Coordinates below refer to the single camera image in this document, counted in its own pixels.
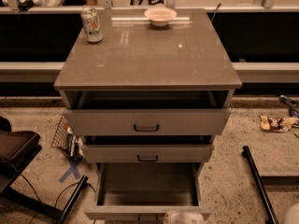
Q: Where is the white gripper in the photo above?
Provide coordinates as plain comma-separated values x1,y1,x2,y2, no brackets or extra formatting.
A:
163,210,204,224

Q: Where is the grey bottom drawer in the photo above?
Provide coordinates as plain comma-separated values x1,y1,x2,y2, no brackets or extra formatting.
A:
85,162,210,223

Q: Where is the grey drawer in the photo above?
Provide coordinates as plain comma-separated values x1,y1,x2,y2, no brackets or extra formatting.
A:
64,109,230,136
82,145,214,163
85,162,210,223

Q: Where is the grey middle drawer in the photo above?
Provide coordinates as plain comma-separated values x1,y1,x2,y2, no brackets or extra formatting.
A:
82,145,214,163

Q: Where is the grey top drawer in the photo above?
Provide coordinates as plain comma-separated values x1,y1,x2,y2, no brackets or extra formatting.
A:
64,109,230,136

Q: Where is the grey drawer cabinet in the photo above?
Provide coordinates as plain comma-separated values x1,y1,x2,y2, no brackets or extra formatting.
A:
53,7,243,224

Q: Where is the black metal bar right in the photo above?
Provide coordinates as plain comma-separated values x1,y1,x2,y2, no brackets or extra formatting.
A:
241,146,299,224

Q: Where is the brown snack bag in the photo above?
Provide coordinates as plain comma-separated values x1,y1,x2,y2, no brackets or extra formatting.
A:
260,115,299,133

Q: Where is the blue snack wrapper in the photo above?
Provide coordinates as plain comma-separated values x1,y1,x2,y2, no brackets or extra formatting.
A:
279,94,299,118

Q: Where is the white bowl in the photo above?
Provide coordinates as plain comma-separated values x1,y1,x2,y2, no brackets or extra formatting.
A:
144,7,177,27

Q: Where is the green white soda can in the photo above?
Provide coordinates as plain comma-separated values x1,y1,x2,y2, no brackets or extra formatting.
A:
80,7,103,43

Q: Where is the black floor cable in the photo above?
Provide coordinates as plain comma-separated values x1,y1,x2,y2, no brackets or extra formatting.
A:
19,173,96,224

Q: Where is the wire mesh basket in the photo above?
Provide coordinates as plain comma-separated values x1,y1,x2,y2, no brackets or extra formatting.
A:
51,116,83,161

